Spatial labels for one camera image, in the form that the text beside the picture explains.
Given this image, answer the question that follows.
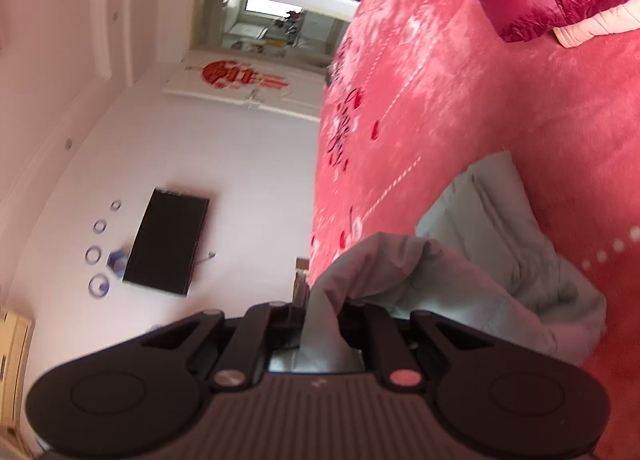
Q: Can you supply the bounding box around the black wall television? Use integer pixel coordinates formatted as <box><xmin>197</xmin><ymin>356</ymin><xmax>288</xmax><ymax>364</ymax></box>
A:
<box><xmin>122</xmin><ymin>187</ymin><xmax>211</xmax><ymax>297</ymax></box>

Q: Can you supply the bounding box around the white room door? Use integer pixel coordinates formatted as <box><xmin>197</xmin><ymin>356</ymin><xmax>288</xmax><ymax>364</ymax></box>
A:
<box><xmin>162</xmin><ymin>52</ymin><xmax>327</xmax><ymax>121</ymax></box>

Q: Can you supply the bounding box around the cream air conditioner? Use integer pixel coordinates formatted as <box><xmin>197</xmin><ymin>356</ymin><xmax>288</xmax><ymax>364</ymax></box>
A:
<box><xmin>0</xmin><ymin>307</ymin><xmax>34</xmax><ymax>442</ymax></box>

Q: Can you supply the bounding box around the pink plush heart-print blanket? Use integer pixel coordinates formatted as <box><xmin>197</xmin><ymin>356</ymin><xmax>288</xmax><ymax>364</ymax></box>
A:
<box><xmin>307</xmin><ymin>0</ymin><xmax>640</xmax><ymax>460</ymax></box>

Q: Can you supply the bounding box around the light blue padded jacket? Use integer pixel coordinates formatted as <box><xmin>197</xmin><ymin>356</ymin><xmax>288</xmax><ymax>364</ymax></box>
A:
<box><xmin>267</xmin><ymin>150</ymin><xmax>609</xmax><ymax>374</ymax></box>

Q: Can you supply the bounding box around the bright window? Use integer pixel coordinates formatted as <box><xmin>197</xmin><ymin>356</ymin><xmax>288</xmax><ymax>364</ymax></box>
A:
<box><xmin>244</xmin><ymin>0</ymin><xmax>304</xmax><ymax>17</ymax></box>

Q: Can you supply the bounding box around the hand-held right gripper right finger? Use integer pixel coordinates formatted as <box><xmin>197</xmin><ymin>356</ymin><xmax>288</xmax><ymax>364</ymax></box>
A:
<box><xmin>342</xmin><ymin>302</ymin><xmax>494</xmax><ymax>389</ymax></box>

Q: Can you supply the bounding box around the red paper door decoration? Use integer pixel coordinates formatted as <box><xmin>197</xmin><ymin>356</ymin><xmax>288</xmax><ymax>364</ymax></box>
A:
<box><xmin>199</xmin><ymin>59</ymin><xmax>294</xmax><ymax>92</ymax></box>

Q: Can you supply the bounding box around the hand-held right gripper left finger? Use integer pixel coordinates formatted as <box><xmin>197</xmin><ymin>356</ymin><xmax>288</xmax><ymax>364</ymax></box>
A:
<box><xmin>140</xmin><ymin>301</ymin><xmax>307</xmax><ymax>389</ymax></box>

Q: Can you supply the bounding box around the pale pink garment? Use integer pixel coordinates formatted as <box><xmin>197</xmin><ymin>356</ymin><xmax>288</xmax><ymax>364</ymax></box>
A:
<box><xmin>552</xmin><ymin>2</ymin><xmax>640</xmax><ymax>49</ymax></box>

